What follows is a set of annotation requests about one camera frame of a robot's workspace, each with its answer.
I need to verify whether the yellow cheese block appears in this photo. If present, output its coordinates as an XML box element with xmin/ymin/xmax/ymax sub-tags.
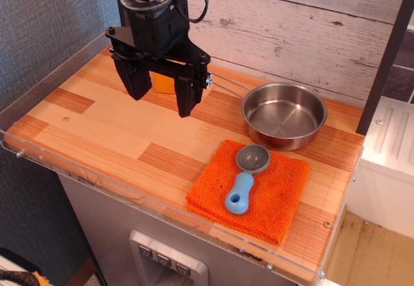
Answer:
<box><xmin>149</xmin><ymin>63</ymin><xmax>177</xmax><ymax>94</ymax></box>

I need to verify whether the clear acrylic table guard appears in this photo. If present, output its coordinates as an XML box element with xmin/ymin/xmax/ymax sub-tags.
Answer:
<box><xmin>1</xmin><ymin>35</ymin><xmax>363</xmax><ymax>285</ymax></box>

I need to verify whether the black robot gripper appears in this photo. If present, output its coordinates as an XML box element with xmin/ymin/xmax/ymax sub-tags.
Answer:
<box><xmin>105</xmin><ymin>5</ymin><xmax>211</xmax><ymax>118</ymax></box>

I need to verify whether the black orange object bottom left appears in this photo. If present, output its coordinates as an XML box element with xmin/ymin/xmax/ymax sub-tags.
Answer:
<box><xmin>1</xmin><ymin>247</ymin><xmax>50</xmax><ymax>285</ymax></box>

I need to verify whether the white toy appliance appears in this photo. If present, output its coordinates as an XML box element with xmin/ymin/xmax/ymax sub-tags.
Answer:
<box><xmin>345</xmin><ymin>97</ymin><xmax>413</xmax><ymax>237</ymax></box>

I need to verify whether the stainless steel pot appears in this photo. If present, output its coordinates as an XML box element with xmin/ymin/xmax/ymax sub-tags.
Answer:
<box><xmin>210</xmin><ymin>74</ymin><xmax>328</xmax><ymax>151</ymax></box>

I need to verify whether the orange folded cloth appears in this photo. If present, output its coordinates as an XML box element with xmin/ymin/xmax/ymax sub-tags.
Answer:
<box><xmin>186</xmin><ymin>140</ymin><xmax>311</xmax><ymax>245</ymax></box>

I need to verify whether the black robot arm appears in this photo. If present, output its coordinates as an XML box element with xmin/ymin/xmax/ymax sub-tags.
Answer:
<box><xmin>105</xmin><ymin>0</ymin><xmax>212</xmax><ymax>117</ymax></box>

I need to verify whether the dark right frame post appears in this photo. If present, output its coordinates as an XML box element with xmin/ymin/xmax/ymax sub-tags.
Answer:
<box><xmin>356</xmin><ymin>0</ymin><xmax>413</xmax><ymax>135</ymax></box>

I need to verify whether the silver cabinet with dispenser panel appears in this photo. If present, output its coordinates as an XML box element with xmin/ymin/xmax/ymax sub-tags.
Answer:
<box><xmin>58</xmin><ymin>175</ymin><xmax>293</xmax><ymax>285</ymax></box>

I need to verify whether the blue grey ice cream scoop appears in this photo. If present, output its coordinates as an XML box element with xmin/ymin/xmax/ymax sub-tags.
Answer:
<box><xmin>224</xmin><ymin>144</ymin><xmax>270</xmax><ymax>215</ymax></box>

